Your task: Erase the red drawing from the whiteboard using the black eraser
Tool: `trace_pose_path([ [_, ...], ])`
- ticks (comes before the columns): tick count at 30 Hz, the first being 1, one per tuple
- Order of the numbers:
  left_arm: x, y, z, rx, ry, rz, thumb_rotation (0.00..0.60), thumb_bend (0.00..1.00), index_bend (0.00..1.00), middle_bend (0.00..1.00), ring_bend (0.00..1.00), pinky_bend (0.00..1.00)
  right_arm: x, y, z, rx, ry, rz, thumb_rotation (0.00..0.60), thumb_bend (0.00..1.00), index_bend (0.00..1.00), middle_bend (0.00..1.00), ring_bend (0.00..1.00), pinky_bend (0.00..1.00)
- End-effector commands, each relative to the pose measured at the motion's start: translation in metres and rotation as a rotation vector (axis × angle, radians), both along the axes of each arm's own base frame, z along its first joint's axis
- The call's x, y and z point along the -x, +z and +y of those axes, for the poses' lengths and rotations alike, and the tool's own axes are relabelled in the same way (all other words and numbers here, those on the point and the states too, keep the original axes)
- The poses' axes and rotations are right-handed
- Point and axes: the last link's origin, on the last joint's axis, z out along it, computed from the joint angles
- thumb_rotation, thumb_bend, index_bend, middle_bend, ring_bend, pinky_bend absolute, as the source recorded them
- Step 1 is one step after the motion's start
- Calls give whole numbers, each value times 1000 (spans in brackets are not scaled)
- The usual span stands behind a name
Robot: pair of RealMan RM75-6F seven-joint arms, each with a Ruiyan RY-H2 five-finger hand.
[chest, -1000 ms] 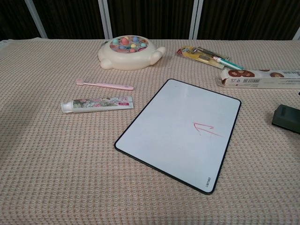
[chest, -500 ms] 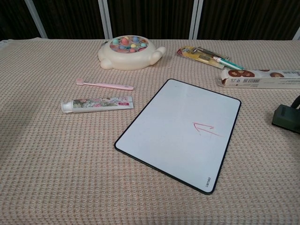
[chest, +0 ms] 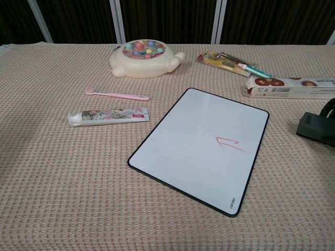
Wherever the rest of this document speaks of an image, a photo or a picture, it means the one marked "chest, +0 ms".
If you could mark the dark grey board eraser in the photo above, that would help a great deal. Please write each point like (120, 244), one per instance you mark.
(315, 128)

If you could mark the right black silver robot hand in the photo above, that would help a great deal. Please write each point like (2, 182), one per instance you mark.
(329, 108)

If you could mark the floral toothpaste tube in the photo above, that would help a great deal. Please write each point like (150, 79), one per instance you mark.
(110, 116)

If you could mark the cream fishing game toy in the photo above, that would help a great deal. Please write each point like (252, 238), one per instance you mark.
(141, 65)

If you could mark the grey aluminium frame post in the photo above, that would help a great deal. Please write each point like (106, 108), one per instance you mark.
(332, 40)
(40, 21)
(218, 21)
(117, 21)

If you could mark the long cookie box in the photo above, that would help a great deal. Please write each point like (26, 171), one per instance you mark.
(288, 89)

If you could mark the teal white marker pen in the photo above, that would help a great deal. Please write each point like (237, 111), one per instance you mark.
(255, 70)

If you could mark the pink toothbrush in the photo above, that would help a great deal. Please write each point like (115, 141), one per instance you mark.
(117, 95)

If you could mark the beige waffle tablecloth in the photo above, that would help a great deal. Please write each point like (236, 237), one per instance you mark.
(65, 183)

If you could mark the white drawing board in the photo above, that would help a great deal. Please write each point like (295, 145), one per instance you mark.
(199, 146)

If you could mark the yellow razor blister pack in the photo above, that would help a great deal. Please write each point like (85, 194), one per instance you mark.
(217, 60)

